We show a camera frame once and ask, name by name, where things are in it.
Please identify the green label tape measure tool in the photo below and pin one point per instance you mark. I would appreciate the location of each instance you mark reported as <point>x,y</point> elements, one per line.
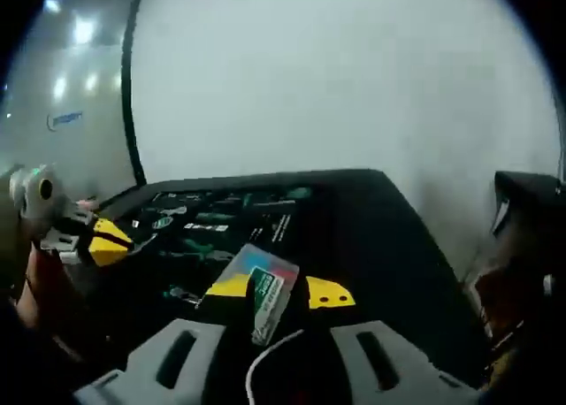
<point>161,223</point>

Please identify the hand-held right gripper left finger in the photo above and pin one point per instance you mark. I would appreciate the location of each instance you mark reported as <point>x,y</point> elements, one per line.
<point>141,369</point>

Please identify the green label bit strip tool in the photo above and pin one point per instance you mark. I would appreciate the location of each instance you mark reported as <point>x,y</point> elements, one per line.
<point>208,226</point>

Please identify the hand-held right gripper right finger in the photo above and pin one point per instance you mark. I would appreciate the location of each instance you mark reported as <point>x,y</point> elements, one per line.
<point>415,374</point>

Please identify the dark brown object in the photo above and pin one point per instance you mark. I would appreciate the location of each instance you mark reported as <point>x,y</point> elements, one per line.
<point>513,290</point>

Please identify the black toolbox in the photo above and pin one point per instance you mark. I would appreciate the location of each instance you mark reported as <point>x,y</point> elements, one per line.
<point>265,228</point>

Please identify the black partition frame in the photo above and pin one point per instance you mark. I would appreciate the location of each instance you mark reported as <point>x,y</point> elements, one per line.
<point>128,113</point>

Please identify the small green white tool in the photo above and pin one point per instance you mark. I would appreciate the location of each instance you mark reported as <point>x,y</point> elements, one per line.
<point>183,294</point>

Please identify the silver wrench tool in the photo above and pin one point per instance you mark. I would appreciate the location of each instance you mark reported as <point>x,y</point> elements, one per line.
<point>177,211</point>

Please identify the black equipment stand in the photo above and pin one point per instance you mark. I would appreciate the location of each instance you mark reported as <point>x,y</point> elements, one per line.
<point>530,188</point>

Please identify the clear plastic tool case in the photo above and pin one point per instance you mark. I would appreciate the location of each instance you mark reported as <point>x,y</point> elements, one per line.
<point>269,290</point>

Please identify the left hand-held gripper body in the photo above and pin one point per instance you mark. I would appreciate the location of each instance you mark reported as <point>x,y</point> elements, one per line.
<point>26,193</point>

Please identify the blue logo sticker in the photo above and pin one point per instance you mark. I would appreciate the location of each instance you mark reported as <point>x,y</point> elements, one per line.
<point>55,122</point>

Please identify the silver metal tool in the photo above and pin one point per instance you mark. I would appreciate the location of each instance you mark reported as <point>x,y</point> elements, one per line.
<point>143,243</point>

